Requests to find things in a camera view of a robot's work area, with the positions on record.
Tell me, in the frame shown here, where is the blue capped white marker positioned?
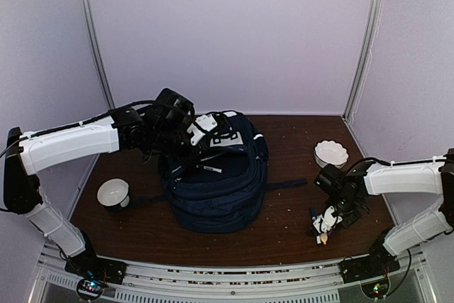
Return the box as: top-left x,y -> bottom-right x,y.
309,206 -> 317,221

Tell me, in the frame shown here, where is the pink and yellow highlighter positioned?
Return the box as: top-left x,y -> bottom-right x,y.
316,233 -> 328,246

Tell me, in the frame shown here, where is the right aluminium frame post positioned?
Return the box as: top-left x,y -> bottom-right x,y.
343,0 -> 383,123

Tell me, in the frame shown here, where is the navy blue student backpack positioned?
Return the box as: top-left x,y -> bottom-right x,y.
128,111 -> 307,233

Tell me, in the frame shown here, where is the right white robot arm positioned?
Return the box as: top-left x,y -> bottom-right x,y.
311,150 -> 453,282

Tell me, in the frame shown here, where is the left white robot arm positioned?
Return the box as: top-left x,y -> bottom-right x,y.
1,104 -> 222,278

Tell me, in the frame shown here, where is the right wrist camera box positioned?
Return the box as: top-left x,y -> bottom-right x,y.
314,164 -> 345,196

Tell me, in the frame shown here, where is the aluminium frame post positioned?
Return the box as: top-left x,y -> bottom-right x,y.
81,0 -> 115,109
343,0 -> 383,123

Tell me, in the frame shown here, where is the white cup with black base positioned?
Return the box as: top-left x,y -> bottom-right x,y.
96,178 -> 131,212

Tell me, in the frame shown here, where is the left aluminium frame post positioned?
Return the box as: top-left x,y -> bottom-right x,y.
81,0 -> 115,109

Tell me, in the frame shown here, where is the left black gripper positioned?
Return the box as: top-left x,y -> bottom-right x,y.
151,121 -> 209,170

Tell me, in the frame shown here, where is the white scalloped ceramic bowl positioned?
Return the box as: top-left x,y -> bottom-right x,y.
314,140 -> 349,168

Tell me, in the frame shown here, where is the black marker pen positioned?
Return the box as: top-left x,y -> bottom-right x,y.
196,164 -> 223,174

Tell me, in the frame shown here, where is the front aluminium rail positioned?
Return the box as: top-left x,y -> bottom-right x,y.
28,241 -> 439,303

